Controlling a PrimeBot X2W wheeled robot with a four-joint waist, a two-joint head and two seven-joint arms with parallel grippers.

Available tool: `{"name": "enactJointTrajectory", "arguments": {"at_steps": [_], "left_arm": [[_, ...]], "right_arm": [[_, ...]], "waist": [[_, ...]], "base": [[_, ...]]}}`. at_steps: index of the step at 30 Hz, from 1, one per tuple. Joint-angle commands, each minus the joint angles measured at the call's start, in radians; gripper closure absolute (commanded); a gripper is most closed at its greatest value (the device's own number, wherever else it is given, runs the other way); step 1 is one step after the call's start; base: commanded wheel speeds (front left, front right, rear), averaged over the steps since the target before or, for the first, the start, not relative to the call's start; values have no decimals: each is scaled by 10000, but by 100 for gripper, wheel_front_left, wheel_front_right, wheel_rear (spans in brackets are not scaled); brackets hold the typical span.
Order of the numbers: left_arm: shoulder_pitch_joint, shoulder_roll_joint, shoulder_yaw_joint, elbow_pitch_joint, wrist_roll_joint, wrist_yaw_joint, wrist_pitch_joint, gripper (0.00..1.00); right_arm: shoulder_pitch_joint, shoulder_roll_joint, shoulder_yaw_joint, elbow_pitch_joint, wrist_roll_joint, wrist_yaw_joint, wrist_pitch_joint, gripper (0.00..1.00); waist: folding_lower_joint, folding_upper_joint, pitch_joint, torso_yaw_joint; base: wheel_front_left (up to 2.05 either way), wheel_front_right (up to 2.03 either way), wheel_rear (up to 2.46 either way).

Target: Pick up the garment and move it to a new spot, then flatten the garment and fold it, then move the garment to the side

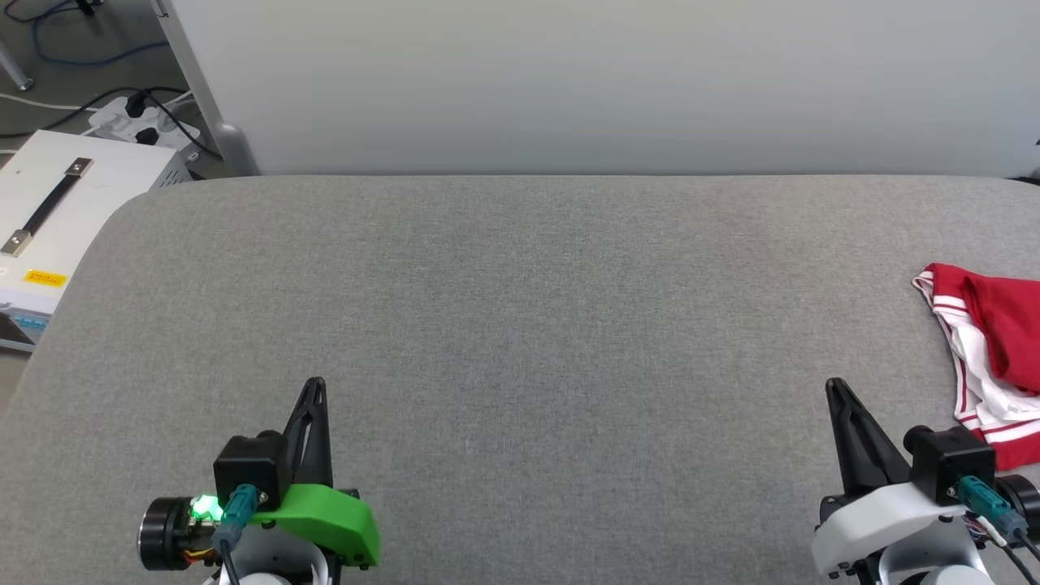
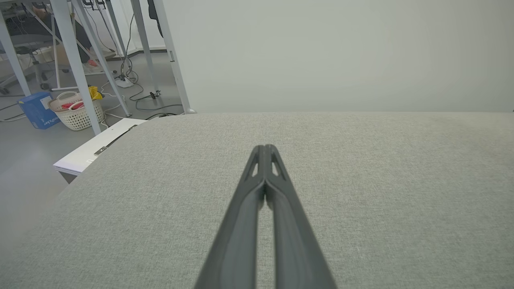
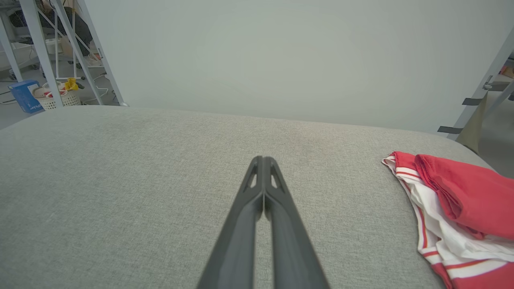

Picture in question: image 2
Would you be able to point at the red cloth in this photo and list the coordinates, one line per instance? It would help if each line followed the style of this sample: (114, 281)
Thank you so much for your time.
(72, 105)

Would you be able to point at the yellow cloth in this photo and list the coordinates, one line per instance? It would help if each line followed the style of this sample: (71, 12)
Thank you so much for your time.
(94, 93)

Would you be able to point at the white pink shoe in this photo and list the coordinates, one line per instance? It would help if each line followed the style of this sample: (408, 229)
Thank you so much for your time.
(92, 63)

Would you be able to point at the grey metal desk frame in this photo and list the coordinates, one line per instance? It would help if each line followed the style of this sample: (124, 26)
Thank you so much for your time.
(72, 48)

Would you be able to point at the white plastic laundry basket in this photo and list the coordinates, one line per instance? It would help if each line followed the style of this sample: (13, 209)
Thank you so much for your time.
(80, 118)

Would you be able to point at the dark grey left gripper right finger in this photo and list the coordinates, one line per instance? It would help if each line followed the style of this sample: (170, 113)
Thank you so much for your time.
(293, 233)

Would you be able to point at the small black clamp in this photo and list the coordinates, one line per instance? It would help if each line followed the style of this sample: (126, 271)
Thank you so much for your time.
(154, 94)

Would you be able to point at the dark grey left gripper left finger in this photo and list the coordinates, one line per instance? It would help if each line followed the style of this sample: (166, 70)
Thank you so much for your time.
(237, 224)

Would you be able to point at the white power strip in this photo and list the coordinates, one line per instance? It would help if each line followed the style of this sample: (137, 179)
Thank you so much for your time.
(123, 82)

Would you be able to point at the blue cardboard box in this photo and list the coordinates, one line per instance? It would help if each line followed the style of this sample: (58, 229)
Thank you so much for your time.
(36, 110)

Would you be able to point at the grey office chair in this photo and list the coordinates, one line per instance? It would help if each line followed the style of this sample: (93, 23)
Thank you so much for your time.
(28, 40)

